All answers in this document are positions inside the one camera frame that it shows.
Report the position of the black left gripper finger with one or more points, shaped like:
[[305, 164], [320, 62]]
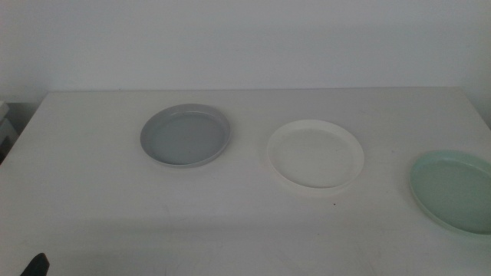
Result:
[[37, 266]]

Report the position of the grey shallow bowl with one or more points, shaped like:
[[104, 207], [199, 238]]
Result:
[[184, 138]]

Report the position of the white shallow bowl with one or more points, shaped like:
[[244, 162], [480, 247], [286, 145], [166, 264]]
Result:
[[314, 157]]

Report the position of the mint green shallow bowl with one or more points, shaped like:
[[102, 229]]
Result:
[[456, 191]]

